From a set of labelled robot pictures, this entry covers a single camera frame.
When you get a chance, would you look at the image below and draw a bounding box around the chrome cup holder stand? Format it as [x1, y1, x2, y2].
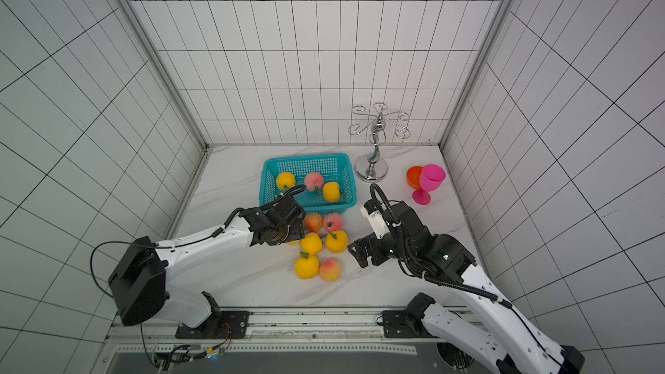
[348, 101, 410, 183]

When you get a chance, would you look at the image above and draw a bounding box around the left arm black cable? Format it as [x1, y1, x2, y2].
[89, 240, 157, 297]

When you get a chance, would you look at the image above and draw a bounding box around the aluminium mounting rail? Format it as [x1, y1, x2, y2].
[107, 308, 446, 356]

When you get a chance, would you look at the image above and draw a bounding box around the orange-red peach top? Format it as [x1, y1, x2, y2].
[303, 213, 323, 233]

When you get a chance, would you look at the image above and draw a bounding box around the pink peach top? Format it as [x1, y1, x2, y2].
[323, 213, 344, 233]

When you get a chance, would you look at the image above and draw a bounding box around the teal plastic basket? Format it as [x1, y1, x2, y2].
[258, 152, 358, 218]

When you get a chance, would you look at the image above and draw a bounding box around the magenta plastic goblet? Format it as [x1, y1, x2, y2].
[412, 164, 447, 205]

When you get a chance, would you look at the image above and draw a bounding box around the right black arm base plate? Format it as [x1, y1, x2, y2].
[379, 310, 433, 339]

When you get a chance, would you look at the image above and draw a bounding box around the orange plastic goblet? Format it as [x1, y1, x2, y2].
[406, 166, 423, 190]

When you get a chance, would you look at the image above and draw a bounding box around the orange-pink peach bottom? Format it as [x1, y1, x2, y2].
[319, 259, 342, 282]

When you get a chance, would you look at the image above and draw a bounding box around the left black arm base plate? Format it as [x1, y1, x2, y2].
[175, 311, 250, 340]

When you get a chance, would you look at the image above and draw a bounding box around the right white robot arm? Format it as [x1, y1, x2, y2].
[348, 184, 585, 373]

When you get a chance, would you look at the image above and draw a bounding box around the pink peach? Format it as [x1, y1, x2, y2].
[303, 172, 325, 192]
[323, 213, 344, 233]

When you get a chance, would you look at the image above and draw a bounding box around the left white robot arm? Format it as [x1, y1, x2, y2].
[107, 185, 306, 328]

